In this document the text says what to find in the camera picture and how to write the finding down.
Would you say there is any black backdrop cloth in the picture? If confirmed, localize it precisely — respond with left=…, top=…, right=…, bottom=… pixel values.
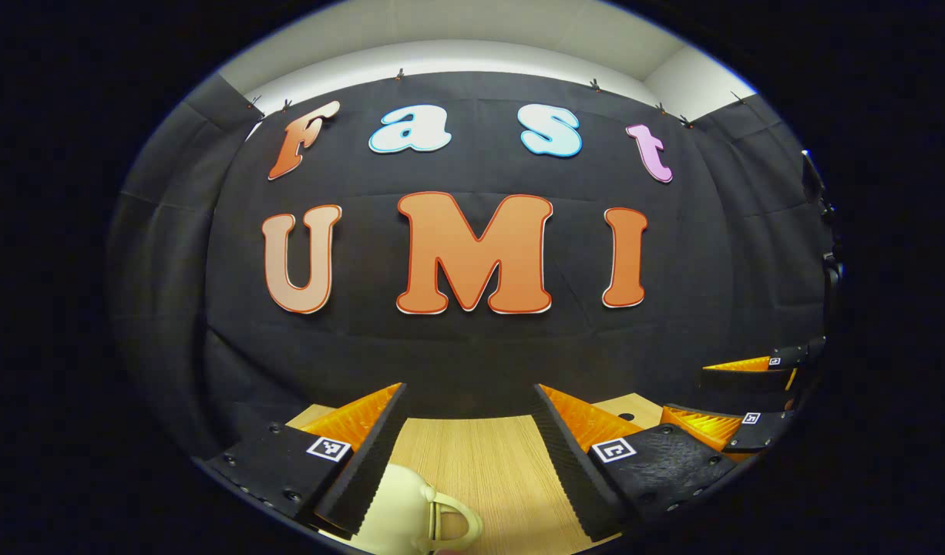
left=106, top=71, right=836, bottom=463

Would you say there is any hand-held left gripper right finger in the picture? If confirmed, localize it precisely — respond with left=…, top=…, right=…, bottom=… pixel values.
left=533, top=383, right=743, bottom=543

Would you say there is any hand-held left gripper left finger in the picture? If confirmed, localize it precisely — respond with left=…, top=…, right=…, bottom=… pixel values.
left=203, top=382, right=409, bottom=540

